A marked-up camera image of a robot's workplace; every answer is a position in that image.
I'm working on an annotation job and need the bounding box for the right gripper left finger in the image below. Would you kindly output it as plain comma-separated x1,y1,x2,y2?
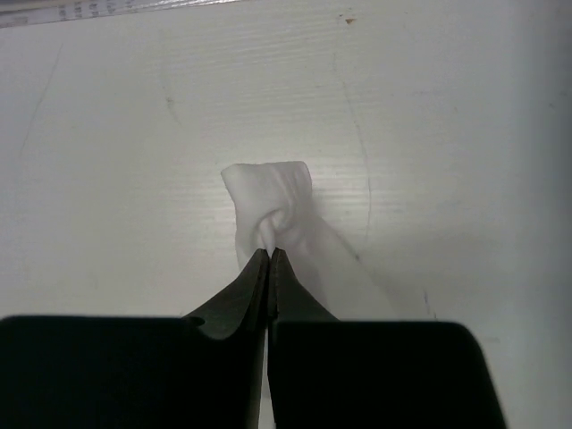
1,250,270,428

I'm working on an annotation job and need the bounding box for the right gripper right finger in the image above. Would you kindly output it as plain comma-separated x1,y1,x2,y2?
267,249,506,428

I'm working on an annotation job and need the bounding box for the white printed t shirt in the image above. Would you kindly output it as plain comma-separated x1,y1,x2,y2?
221,161,437,320

